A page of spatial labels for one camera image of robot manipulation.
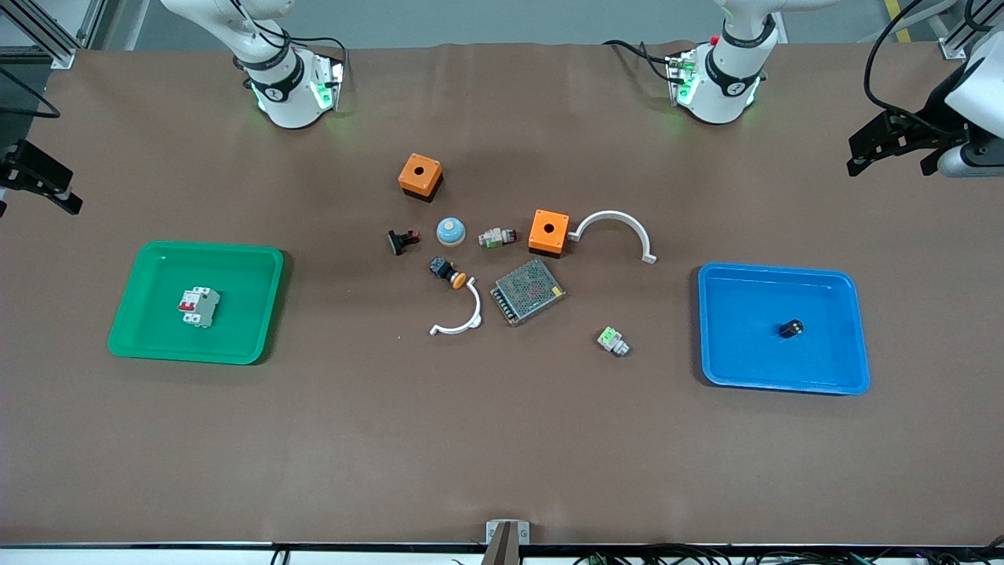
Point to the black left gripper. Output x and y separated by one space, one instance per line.
936 110

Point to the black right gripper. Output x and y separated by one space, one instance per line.
23 162

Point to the white red circuit breaker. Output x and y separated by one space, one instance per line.
199 306

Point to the black cylindrical capacitor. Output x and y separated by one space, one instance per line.
791 329

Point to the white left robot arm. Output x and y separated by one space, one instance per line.
722 86

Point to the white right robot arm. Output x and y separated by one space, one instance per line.
284 90

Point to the green plastic tray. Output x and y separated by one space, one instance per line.
196 267

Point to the blue plastic tray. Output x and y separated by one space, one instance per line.
753 361

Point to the large white pipe clamp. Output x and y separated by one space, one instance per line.
620 216

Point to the green white push button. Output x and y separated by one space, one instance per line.
612 340

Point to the orange black button box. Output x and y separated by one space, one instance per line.
420 176
549 231

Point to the metal mesh power supply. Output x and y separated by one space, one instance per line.
527 292

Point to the red green push button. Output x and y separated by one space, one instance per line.
496 237

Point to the black orange push button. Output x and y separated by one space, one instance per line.
444 270

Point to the blue dome indicator light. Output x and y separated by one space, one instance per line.
451 232

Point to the small white pipe clamp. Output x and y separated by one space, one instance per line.
473 314

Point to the aluminium frame profile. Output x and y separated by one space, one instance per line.
47 35
953 35

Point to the black red switch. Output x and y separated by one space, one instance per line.
403 241

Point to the white table edge rail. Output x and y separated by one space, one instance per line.
235 553

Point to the metal table edge bracket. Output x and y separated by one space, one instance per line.
507 537

